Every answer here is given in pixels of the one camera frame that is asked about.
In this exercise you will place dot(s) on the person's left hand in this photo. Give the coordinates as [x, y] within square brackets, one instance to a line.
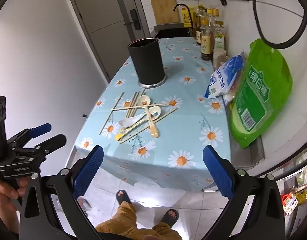
[3, 192]

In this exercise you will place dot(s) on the red printed box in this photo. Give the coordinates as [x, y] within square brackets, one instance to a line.
[289, 202]

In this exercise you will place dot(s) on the pile of chopsticks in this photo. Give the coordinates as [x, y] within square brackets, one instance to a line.
[133, 107]

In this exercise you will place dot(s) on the person's foot black slipper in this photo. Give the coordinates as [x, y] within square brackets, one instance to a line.
[123, 197]
[169, 217]

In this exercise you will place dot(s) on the person's brown fleece pants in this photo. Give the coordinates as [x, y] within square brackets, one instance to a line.
[126, 222]

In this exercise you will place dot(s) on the blue and white salt bag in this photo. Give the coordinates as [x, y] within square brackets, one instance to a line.
[223, 77]

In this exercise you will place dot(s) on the row of condiment bottles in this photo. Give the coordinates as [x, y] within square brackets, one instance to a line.
[206, 45]

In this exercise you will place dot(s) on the black door lock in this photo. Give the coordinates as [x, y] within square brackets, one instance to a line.
[134, 20]

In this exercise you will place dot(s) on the plain white ceramic spoon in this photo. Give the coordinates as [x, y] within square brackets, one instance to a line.
[126, 123]

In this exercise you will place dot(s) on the white plastic packet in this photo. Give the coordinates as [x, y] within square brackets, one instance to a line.
[229, 97]

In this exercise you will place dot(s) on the green sugar bag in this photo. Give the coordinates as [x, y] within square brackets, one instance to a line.
[258, 92]

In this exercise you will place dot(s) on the grey door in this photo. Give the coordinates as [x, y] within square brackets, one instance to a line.
[101, 25]

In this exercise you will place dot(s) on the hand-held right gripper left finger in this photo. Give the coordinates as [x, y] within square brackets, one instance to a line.
[89, 170]

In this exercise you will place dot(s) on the wooden cutting board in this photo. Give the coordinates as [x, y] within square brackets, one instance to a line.
[164, 8]

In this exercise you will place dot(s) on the black curved faucet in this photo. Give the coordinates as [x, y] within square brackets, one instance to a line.
[179, 5]

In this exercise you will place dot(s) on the person's right foot black slipper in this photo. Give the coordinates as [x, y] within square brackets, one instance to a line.
[169, 217]

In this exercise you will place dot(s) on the white lidded jar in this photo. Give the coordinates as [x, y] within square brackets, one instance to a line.
[219, 52]

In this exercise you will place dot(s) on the beige patterned spoon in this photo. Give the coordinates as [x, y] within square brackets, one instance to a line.
[154, 130]

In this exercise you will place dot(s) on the blue daisy print tablecloth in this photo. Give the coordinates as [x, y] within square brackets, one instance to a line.
[183, 130]

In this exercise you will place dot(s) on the yellow oil jug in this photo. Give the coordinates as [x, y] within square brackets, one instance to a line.
[188, 17]

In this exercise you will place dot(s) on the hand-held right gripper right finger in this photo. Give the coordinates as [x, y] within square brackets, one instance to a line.
[218, 170]

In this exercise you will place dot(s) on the black cylindrical utensil holder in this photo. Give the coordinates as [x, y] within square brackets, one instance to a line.
[148, 62]

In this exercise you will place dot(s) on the clear plastic jar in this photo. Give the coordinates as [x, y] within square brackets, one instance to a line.
[223, 62]

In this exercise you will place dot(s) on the person's left foot black slipper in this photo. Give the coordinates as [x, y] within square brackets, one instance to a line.
[123, 197]

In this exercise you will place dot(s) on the white spoon blue print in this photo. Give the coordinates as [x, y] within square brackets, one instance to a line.
[156, 111]

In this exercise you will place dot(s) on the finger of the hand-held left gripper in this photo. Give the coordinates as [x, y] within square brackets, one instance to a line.
[41, 129]
[53, 141]

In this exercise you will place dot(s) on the kitchen sink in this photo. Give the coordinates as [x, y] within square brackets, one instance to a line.
[171, 31]

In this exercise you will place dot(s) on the small yellow spoon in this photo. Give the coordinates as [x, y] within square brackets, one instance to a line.
[118, 137]

